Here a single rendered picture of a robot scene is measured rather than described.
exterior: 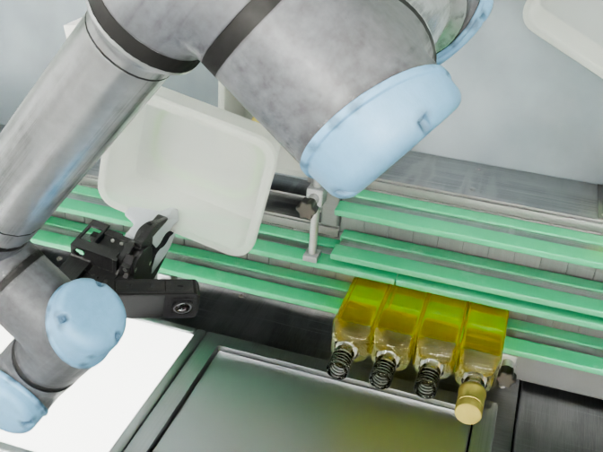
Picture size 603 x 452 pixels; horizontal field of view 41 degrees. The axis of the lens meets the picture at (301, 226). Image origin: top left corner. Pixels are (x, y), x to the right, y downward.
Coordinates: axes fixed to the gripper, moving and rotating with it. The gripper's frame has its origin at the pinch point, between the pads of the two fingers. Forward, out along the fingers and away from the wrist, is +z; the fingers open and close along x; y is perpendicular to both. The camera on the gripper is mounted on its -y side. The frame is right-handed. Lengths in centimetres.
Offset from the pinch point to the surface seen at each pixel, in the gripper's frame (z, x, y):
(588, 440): 11, 25, -63
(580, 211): 26, -3, -50
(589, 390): 20, 24, -62
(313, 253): 13.6, 9.9, -16.2
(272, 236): 17.9, 13.2, -8.4
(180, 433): -13.2, 25.5, -8.4
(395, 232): 22.1, 8.0, -26.4
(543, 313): 14, 7, -50
